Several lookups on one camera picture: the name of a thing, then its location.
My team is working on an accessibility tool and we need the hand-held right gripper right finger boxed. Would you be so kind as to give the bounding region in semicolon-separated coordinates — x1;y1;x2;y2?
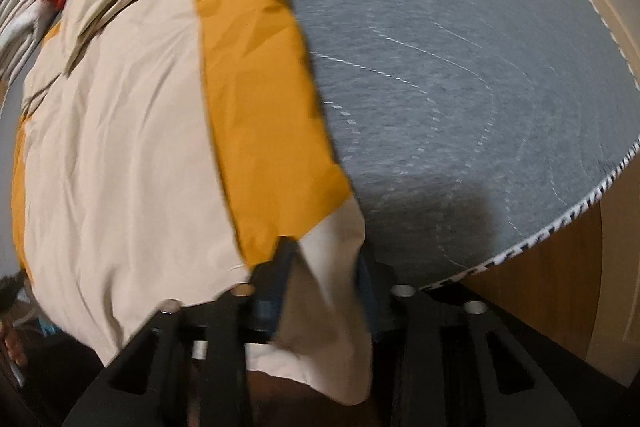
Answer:
355;252;583;427

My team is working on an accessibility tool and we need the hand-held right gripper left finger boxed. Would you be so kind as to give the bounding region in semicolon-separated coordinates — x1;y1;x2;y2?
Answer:
62;237;301;427

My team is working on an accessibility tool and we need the beige and orange hooded jacket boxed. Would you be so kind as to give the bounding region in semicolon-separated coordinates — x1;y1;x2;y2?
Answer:
10;0;375;406

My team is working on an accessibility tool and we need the grey mattress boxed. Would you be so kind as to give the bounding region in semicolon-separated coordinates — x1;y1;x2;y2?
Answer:
245;0;640;292

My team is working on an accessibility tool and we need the cream folded blanket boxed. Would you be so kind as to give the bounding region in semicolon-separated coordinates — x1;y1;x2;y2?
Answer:
0;0;57;84

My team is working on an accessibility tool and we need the wooden bed frame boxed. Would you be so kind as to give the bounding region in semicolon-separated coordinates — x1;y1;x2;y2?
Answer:
462;0;640;389

